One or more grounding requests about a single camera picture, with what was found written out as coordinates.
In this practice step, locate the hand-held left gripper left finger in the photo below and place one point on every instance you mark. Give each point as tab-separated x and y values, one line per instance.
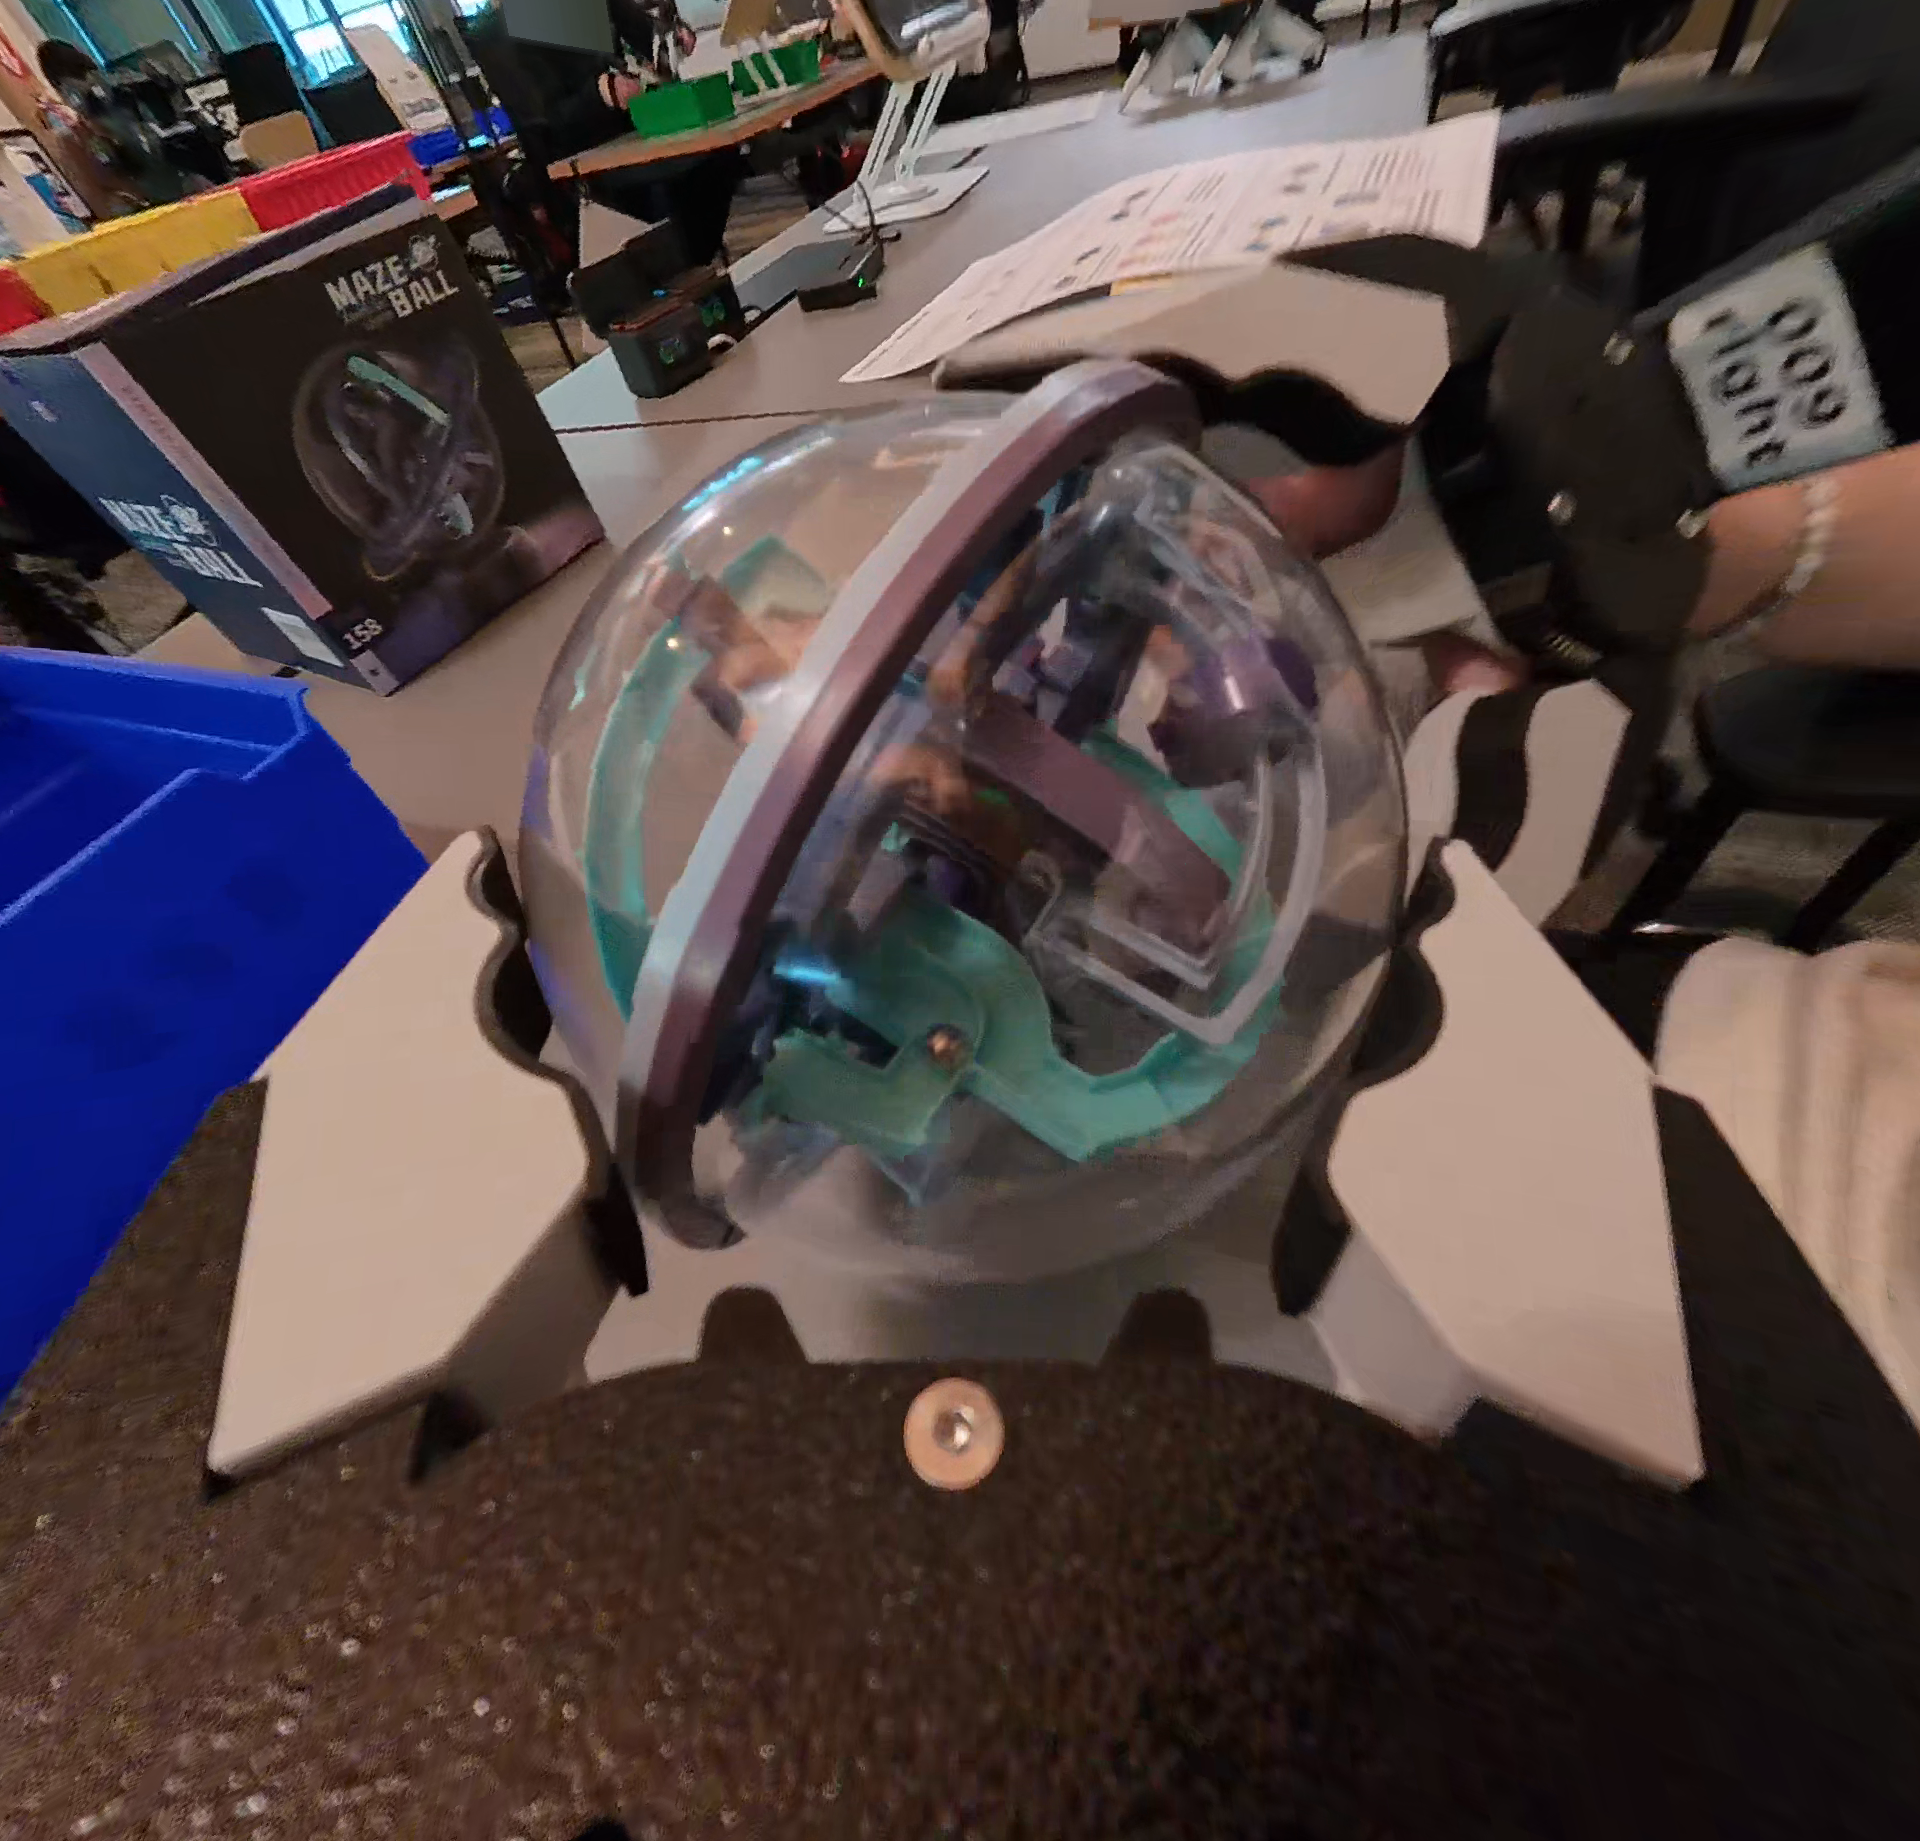
390	1167

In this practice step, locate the yellow storage bin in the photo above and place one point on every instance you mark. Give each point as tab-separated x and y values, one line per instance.
136	242

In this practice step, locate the white paper sheet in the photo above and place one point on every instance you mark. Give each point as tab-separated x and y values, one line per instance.
1200	221

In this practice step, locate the red storage bin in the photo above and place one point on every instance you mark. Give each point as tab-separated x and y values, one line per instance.
337	177

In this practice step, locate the small black box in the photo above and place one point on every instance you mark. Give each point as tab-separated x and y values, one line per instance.
841	280

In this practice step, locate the white metal stand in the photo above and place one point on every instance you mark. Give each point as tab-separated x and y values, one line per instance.
1222	51

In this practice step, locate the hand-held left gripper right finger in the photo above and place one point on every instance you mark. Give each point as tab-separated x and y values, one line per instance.
1516	1181

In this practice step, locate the black charging case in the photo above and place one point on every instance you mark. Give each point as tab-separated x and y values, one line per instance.
667	326

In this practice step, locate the dark maze ball box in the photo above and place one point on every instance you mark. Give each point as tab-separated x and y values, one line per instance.
226	446

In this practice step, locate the clear plastic maze ball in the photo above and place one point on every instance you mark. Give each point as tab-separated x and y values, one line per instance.
960	821

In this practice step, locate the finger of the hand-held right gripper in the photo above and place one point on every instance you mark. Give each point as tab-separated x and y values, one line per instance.
1321	347
1582	776

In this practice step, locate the green storage bin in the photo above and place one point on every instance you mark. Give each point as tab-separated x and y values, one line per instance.
681	103

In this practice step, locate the person's right forearm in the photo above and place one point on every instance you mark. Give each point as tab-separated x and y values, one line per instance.
1861	567

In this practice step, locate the person's right hand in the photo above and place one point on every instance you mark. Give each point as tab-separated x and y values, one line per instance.
1326	506

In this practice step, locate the blue plastic bin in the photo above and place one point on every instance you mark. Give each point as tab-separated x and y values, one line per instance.
150	942

